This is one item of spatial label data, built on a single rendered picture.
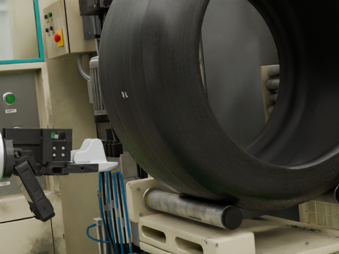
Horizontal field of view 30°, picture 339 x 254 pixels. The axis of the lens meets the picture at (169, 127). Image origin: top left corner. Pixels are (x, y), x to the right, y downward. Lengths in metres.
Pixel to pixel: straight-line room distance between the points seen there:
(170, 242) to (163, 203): 0.10
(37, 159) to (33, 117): 0.73
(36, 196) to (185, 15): 0.41
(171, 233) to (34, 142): 0.40
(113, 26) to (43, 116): 0.64
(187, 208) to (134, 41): 0.38
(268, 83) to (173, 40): 0.76
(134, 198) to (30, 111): 0.50
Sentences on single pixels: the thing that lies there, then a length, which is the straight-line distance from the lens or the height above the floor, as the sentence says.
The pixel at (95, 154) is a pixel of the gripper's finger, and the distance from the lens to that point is 1.14.
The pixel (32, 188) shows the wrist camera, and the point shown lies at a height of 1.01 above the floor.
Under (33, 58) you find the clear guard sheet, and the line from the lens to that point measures 1.83.
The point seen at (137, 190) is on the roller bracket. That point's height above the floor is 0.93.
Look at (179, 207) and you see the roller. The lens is 1.35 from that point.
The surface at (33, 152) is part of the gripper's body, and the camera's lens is 1.12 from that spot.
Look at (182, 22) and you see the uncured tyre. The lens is 1.11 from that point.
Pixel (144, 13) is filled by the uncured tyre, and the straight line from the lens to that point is 1.14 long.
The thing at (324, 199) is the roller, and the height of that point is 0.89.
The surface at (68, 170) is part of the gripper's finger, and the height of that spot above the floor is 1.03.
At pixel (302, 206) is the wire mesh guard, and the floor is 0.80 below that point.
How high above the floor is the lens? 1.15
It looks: 3 degrees down
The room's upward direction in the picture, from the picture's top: 6 degrees counter-clockwise
